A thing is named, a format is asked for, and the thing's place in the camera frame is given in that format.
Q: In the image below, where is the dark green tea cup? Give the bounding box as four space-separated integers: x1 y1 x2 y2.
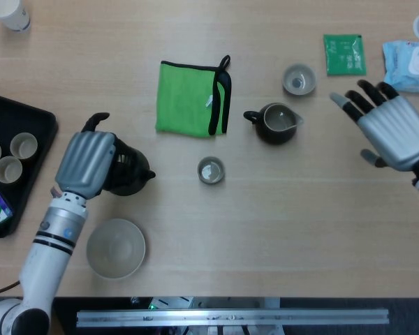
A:
197 156 226 185

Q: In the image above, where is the large beige bowl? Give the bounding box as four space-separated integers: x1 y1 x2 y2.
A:
86 218 147 281

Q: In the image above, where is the aluminium rail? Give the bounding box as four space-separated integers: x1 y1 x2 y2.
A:
75 307 390 328

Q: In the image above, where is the black tray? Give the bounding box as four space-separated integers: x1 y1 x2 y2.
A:
0 91 59 239

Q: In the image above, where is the green tea packet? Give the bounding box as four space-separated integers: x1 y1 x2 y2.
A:
323 33 367 76

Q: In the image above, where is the dark brown pitcher with spout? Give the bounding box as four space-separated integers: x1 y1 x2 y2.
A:
243 102 304 146

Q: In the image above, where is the green cloth with black trim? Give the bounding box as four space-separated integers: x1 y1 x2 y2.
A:
155 54 233 139

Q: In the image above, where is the small grey tea bowl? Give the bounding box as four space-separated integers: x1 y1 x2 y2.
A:
282 63 317 96

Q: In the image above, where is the brown cable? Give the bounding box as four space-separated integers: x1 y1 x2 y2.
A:
0 281 24 297

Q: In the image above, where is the black teapot with loop handle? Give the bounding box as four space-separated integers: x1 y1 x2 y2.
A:
99 137 157 197

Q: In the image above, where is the blue wet wipes pack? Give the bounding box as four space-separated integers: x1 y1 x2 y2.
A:
382 40 419 94

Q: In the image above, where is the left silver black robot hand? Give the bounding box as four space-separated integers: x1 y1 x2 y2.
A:
54 112 118 201

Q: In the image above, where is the white paper cup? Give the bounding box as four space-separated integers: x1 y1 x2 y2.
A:
0 0 32 34

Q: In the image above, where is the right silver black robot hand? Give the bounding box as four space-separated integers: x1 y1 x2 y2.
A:
330 79 419 172

